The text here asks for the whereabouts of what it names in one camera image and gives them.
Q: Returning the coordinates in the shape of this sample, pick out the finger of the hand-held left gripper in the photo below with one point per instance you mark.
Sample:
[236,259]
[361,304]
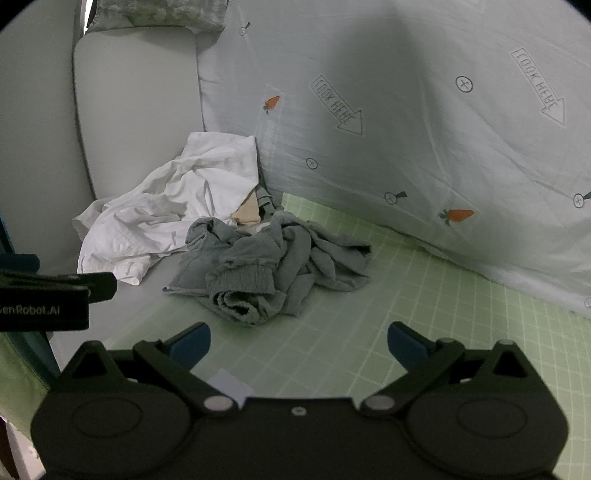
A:
[69,284]
[18,263]

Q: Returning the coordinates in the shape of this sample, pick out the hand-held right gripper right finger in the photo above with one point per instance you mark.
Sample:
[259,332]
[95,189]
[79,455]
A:
[406,344]

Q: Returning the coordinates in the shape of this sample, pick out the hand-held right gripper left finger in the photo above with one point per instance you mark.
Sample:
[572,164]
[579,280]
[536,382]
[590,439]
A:
[191,344]

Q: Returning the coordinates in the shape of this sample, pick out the grey knit sweater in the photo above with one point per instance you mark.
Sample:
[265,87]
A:
[277,258]

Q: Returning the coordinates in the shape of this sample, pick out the pale grey sheet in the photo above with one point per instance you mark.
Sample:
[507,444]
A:
[157,304]

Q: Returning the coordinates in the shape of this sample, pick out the green grid bed sheet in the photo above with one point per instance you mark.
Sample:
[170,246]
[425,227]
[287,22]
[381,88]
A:
[369,295]

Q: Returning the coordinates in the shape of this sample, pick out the beige cloth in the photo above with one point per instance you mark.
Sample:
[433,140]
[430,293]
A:
[247,212]

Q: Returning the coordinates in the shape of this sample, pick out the white shirt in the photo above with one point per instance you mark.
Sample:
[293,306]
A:
[184,194]

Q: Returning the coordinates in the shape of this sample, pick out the small grey cloth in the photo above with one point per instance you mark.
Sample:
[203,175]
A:
[267,201]

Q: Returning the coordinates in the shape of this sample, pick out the grey cushion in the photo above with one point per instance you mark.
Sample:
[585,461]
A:
[134,106]

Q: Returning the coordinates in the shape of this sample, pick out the carrot print quilt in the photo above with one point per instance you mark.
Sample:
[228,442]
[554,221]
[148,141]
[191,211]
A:
[415,129]

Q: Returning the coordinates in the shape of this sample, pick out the patterned pillow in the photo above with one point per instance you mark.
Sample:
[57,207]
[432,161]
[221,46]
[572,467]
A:
[161,14]

